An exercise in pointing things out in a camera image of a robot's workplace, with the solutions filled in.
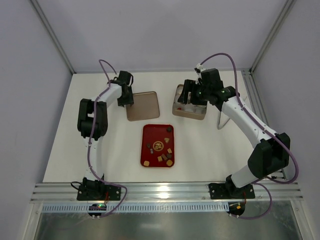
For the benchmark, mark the golden round chocolate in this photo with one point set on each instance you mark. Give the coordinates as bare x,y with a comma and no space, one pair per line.
169,163

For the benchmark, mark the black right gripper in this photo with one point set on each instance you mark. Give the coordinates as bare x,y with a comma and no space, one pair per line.
189,91

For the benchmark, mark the beige tin lid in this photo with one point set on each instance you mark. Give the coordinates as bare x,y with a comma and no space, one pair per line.
145,107

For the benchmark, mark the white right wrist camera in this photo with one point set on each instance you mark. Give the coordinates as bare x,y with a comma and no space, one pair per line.
199,68

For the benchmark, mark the red rectangular tray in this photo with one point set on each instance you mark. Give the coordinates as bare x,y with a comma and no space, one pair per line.
155,134

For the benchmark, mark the metal serving tongs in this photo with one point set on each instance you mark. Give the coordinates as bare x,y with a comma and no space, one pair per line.
222,120

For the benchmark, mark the aluminium frame rail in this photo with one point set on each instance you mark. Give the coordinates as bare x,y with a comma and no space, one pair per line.
166,192

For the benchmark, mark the beige tin box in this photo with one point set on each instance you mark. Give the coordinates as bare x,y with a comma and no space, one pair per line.
191,111

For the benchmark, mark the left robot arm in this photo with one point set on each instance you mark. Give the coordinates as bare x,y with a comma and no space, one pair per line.
92,123

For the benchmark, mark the white slotted cable duct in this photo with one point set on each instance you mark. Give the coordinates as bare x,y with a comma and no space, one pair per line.
136,207

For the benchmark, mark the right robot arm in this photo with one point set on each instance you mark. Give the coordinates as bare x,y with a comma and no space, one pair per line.
270,149

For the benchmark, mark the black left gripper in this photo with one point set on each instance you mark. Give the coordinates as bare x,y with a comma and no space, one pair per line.
126,99

